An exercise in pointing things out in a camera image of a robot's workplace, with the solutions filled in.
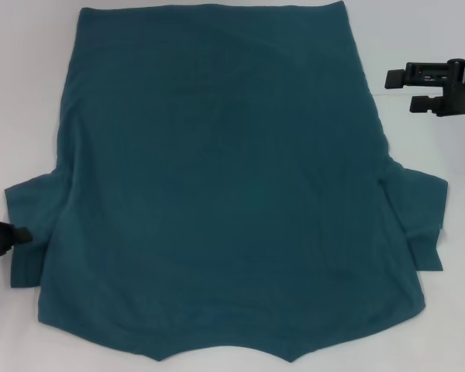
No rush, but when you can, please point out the teal blue shirt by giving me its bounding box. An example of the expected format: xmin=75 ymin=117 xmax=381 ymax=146
xmin=3 ymin=0 xmax=450 ymax=344

